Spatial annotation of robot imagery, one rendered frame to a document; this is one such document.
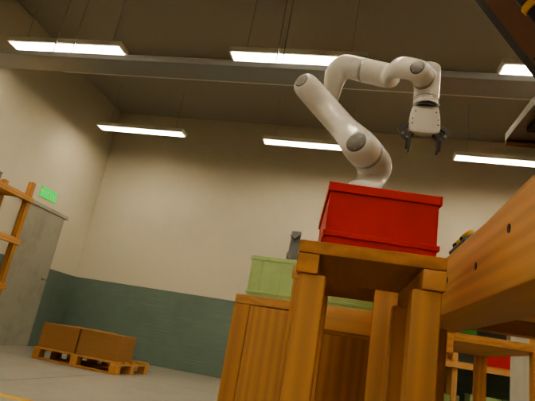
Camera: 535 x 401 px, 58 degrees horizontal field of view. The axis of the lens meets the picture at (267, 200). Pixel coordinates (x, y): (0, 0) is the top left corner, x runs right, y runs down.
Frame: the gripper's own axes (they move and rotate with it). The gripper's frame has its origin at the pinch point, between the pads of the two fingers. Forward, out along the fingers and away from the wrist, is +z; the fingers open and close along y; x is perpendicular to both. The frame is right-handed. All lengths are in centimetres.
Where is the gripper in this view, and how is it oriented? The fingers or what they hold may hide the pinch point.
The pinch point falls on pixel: (422, 149)
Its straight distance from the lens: 167.4
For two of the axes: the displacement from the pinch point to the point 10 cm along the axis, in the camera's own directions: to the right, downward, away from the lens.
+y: -9.8, -1.1, 1.7
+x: -1.3, -3.1, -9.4
